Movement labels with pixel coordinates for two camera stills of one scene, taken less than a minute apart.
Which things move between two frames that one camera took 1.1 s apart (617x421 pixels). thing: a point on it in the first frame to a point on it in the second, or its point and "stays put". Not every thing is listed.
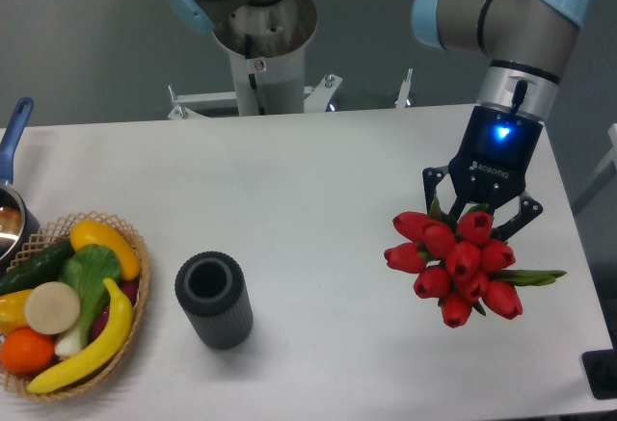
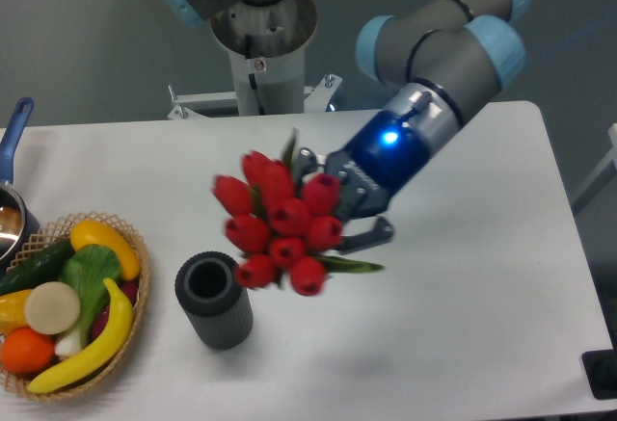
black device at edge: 601,370 stays put
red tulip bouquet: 460,266 to 282,223
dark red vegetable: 128,289 stays put
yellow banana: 99,357 stays put
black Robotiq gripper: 492,165 to 387,154
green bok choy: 90,270 stays put
